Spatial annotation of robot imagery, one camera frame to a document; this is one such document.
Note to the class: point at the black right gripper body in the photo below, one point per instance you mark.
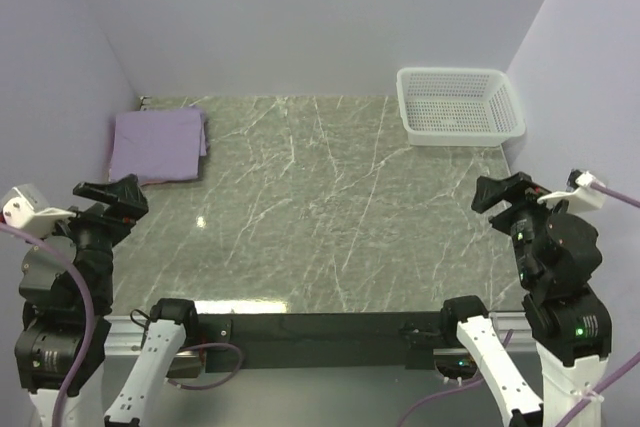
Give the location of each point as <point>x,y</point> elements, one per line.
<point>521,224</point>

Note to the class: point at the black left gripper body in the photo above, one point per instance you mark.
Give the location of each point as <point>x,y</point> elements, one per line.
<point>97,232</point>

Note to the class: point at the purple t shirt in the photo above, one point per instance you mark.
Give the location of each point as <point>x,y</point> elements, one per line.
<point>159,144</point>

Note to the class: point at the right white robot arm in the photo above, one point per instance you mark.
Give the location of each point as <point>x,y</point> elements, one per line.
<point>573,338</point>

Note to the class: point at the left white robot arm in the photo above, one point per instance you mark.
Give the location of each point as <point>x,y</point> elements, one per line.
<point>67,288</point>

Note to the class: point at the folded pink t shirt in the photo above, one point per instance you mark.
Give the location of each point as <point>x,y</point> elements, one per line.
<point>147,183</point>

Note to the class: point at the white perforated plastic basket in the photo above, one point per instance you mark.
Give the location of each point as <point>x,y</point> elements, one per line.
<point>458,107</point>

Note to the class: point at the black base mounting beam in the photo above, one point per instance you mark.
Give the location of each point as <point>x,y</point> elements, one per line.
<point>331,340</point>

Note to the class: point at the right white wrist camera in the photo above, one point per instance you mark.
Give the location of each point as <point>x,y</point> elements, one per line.
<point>580,193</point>

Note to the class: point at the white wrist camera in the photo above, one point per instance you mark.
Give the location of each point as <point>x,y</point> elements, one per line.
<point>580,193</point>
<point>26,209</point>

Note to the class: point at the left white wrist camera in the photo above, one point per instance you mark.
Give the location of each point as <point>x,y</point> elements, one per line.
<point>26,209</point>

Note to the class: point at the aluminium table edge rail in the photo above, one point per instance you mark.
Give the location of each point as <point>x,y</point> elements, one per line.
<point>144,103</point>

